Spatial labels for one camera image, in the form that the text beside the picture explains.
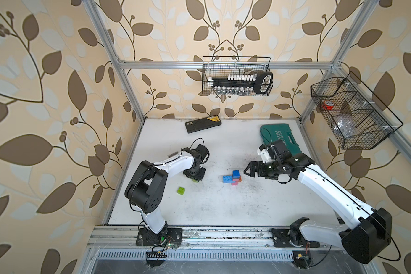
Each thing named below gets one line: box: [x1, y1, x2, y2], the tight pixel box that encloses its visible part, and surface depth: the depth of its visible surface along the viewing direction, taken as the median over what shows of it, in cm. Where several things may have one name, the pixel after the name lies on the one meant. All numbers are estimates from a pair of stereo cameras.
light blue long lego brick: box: [222, 175, 236, 184], surface depth 88 cm
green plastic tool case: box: [259, 123, 303, 154], surface depth 110 cm
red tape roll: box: [321, 100, 335, 111], surface depth 84 cm
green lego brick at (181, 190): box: [176, 186, 186, 196], surface depth 89 cm
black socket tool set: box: [207, 71, 273, 96], surface depth 86 cm
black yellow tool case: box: [184, 114, 222, 134], surface depth 120 cm
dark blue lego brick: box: [232, 170, 241, 179], surface depth 84 cm
